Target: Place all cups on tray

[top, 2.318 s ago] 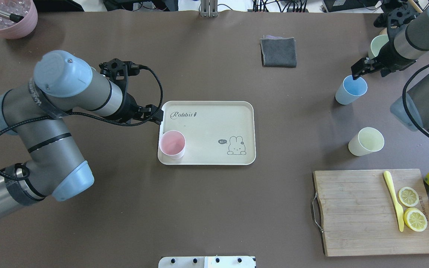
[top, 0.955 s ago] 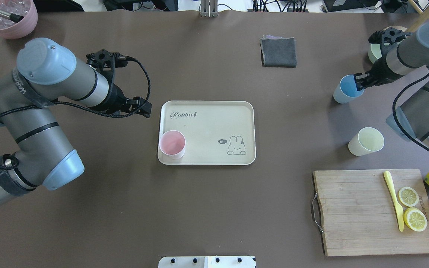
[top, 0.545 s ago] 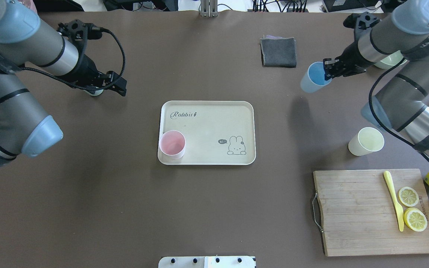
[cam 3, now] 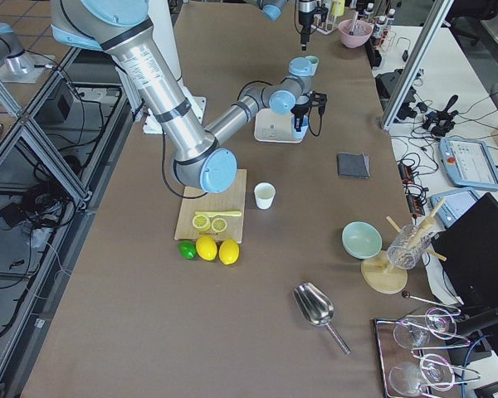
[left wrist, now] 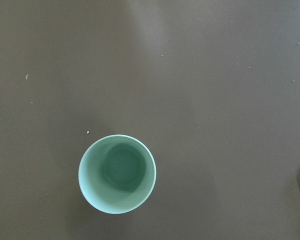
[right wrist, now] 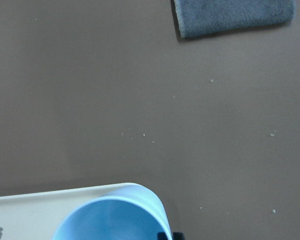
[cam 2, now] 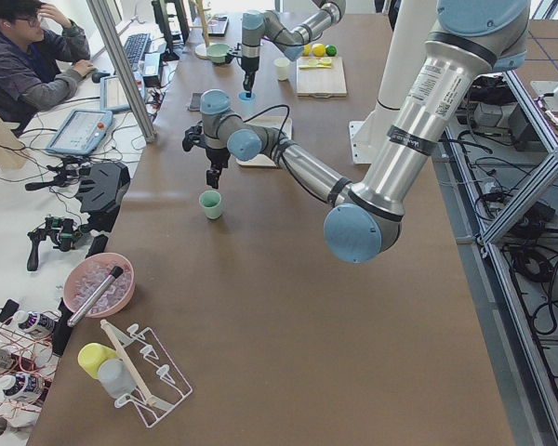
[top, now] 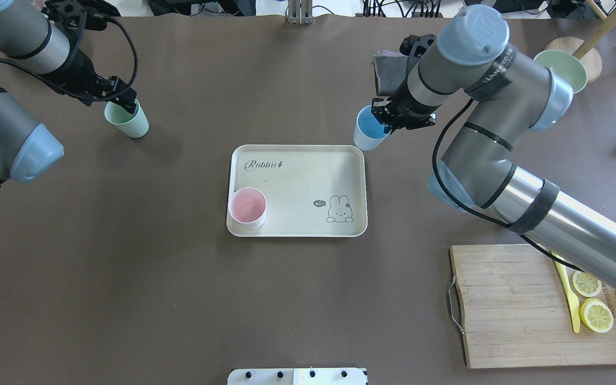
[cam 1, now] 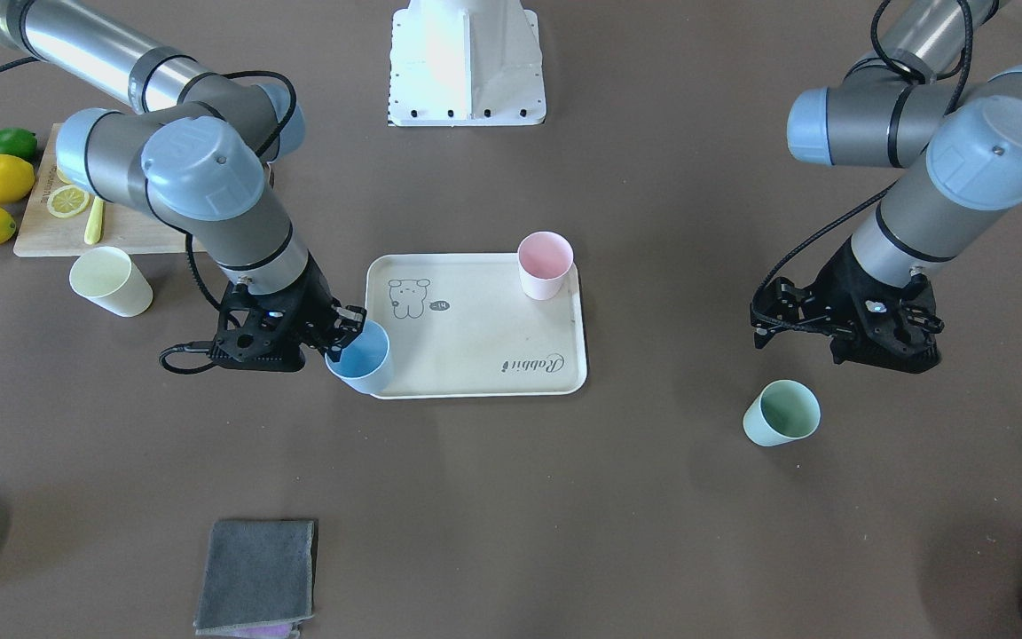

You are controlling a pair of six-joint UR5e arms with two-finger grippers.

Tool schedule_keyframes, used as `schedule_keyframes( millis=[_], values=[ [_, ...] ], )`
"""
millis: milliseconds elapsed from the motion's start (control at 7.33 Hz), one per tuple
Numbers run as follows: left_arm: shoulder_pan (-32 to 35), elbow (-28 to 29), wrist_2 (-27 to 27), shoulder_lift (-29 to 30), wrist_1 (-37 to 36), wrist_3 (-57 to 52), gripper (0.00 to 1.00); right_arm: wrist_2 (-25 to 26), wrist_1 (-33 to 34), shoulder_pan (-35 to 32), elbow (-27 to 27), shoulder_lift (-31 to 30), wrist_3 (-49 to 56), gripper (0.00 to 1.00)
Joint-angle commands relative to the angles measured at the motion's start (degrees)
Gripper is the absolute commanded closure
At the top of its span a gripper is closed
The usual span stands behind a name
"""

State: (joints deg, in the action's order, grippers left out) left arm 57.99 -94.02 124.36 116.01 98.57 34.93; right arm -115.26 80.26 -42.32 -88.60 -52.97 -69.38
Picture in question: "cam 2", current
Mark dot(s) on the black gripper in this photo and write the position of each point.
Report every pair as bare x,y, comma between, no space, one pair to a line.
248,67
217,159

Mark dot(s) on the blue cup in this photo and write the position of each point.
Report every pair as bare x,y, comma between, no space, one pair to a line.
247,106

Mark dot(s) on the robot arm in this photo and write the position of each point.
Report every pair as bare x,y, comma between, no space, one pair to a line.
259,25
468,39

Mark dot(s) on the mint green cup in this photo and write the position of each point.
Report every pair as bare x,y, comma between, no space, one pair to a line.
211,204

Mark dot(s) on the pale yellow cup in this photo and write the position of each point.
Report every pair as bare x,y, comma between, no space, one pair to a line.
282,68

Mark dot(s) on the grey folded cloth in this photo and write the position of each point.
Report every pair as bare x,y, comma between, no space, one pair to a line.
195,102

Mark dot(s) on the green bowl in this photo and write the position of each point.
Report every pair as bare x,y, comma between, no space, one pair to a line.
218,53

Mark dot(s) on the wooden mug tree stand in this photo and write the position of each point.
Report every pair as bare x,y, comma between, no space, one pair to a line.
200,50

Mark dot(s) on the bamboo cutting board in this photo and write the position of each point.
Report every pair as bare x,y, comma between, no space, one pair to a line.
325,83

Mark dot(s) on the whole lemon upper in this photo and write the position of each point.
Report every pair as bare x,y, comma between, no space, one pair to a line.
319,50

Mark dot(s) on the yellow plastic knife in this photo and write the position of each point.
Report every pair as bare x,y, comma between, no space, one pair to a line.
314,67

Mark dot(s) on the green lime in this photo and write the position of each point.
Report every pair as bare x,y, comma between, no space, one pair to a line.
331,50

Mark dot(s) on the black keyboard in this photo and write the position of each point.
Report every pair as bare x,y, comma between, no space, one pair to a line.
135,47

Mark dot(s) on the teach pendant far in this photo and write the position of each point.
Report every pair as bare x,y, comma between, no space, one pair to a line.
112,94

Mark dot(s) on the teach pendant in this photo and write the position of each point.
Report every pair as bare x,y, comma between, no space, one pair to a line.
81,133
112,94

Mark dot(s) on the metal scoop in bowl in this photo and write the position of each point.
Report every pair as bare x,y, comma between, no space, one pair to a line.
114,274

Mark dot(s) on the teach pendant near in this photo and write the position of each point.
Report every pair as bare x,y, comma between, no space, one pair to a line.
81,133

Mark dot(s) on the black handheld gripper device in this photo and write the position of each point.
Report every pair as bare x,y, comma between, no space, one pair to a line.
62,231

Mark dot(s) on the seated person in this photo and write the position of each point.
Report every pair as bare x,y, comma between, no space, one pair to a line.
44,56

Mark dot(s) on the yellow cup on rack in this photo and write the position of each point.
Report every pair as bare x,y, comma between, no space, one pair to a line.
91,356

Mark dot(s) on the grey cup on rack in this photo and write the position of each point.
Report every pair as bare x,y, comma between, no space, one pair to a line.
116,378

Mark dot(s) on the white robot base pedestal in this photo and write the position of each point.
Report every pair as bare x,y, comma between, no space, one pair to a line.
405,57

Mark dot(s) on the white wire cup rack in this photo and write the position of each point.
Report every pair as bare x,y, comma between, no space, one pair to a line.
161,385

